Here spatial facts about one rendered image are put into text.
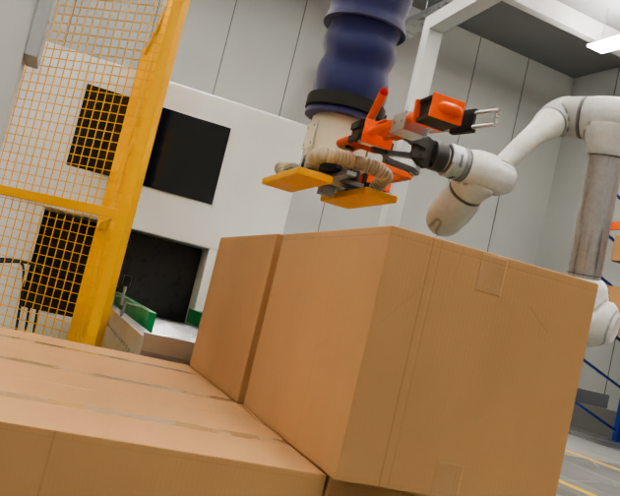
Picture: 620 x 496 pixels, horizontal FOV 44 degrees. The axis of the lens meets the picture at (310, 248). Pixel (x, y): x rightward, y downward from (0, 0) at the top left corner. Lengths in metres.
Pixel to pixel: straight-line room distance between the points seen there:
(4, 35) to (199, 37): 8.85
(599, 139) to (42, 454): 1.83
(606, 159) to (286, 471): 1.55
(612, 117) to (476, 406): 1.34
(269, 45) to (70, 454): 11.26
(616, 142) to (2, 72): 2.14
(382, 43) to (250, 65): 9.91
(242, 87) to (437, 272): 10.78
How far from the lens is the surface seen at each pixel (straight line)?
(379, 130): 1.82
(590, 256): 2.43
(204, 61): 11.81
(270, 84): 12.09
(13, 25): 3.14
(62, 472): 1.15
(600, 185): 2.43
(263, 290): 1.76
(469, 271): 1.25
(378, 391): 1.20
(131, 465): 1.15
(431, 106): 1.57
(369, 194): 2.00
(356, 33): 2.15
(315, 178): 1.95
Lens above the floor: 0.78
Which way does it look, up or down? 5 degrees up
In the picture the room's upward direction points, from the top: 13 degrees clockwise
